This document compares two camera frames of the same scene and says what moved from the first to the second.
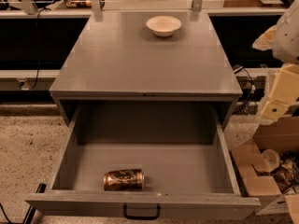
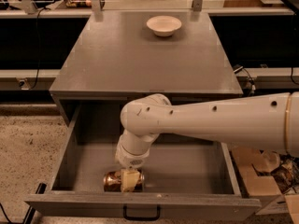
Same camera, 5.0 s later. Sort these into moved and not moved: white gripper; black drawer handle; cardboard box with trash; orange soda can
Moved: white gripper
Not moved: cardboard box with trash; black drawer handle; orange soda can
